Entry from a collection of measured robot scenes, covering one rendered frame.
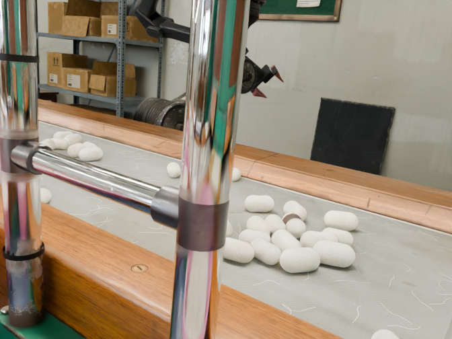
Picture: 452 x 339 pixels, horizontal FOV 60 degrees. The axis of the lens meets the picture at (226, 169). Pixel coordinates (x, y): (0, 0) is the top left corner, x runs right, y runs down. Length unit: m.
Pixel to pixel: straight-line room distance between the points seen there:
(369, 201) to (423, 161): 1.93
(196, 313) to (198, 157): 0.07
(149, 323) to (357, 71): 2.35
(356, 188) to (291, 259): 0.24
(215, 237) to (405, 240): 0.33
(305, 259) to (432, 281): 0.12
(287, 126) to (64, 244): 2.44
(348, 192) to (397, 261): 0.16
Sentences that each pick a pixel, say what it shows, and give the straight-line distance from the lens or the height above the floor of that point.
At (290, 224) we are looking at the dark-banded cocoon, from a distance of 0.41.
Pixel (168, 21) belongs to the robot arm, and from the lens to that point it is 1.77.
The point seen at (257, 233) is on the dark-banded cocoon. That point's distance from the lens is 0.38.
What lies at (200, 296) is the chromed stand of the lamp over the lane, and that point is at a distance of 0.19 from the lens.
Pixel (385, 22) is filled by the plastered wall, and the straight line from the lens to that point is 2.52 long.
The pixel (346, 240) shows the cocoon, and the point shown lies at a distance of 0.41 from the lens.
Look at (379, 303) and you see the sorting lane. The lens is 0.35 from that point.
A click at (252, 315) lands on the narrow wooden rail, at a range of 0.25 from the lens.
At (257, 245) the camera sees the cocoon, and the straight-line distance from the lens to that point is 0.36.
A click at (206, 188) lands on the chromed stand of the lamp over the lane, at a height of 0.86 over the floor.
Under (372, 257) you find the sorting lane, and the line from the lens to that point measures 0.42.
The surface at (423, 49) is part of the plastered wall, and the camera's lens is 2.46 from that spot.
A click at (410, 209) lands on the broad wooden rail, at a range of 0.55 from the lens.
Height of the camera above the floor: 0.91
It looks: 15 degrees down
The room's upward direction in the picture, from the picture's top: 6 degrees clockwise
